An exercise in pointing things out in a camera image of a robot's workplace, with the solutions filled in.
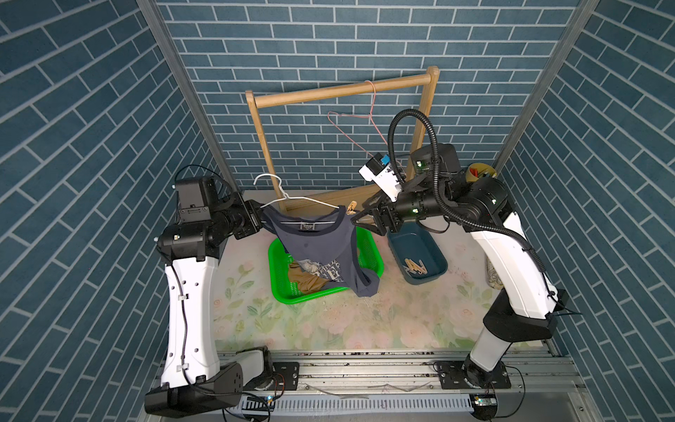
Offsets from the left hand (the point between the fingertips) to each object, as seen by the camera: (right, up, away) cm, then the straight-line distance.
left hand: (274, 194), depth 65 cm
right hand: (+22, -5, -8) cm, 24 cm away
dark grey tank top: (+12, -11, +6) cm, 17 cm away
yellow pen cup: (+75, +14, +49) cm, 91 cm away
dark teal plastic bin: (+45, -16, +39) cm, 61 cm away
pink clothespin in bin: (+46, -25, +30) cm, 60 cm away
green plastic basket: (+26, -21, +28) cm, 43 cm away
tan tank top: (+4, -28, +24) cm, 37 cm away
